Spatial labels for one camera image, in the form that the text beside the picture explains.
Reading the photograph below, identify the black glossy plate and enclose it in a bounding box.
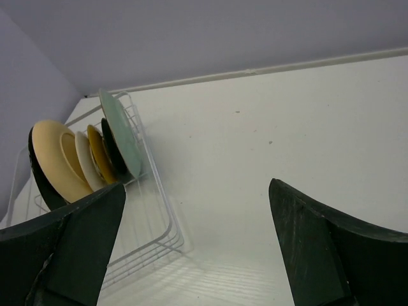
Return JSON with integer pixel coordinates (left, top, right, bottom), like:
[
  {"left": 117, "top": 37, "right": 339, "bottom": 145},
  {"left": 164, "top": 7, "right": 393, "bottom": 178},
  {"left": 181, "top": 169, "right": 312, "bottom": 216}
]
[{"left": 101, "top": 118, "right": 128, "bottom": 180}]

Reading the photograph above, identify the white wire dish rack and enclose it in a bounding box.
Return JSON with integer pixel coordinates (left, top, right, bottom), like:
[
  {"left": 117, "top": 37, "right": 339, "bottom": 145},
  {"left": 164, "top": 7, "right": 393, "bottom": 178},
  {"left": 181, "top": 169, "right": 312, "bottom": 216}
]
[{"left": 1, "top": 92, "right": 184, "bottom": 290}]

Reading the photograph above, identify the beige bear plate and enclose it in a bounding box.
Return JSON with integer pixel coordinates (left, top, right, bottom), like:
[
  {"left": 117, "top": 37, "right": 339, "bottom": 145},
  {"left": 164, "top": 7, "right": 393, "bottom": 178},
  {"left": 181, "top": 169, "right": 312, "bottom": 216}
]
[{"left": 31, "top": 120, "right": 92, "bottom": 203}]

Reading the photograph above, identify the yellow patterned plate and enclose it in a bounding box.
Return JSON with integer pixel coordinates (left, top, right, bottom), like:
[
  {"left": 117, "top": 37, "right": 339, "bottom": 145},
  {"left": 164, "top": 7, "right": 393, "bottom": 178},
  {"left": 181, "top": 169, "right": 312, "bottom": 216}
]
[{"left": 87, "top": 125, "right": 117, "bottom": 184}]

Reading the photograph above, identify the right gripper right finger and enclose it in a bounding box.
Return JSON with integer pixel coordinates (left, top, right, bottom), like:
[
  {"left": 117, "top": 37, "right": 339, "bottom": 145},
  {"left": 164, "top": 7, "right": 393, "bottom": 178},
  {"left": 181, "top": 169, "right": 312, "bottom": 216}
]
[{"left": 268, "top": 178, "right": 407, "bottom": 305}]

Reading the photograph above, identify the teal floral plate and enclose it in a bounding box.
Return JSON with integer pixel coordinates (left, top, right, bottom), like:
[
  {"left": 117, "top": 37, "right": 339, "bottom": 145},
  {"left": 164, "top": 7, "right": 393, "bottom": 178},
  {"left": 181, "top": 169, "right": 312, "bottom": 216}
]
[{"left": 98, "top": 89, "right": 142, "bottom": 179}]

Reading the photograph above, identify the cream and black plate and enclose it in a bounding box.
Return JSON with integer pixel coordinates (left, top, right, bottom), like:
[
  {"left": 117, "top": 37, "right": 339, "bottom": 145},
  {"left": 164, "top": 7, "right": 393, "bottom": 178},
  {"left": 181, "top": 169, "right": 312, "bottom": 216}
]
[{"left": 75, "top": 131, "right": 105, "bottom": 191}]

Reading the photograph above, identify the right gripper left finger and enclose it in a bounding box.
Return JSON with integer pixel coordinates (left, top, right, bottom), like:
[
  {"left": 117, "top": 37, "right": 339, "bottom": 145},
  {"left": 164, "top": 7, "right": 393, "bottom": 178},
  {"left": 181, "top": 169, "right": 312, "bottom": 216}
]
[{"left": 1, "top": 183, "right": 125, "bottom": 305}]

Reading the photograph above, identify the red rimmed plate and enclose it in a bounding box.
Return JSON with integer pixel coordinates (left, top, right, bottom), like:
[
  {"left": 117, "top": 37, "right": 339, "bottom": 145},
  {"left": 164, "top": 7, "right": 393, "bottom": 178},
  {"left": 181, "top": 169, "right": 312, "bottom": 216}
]
[{"left": 28, "top": 127, "right": 68, "bottom": 211}]

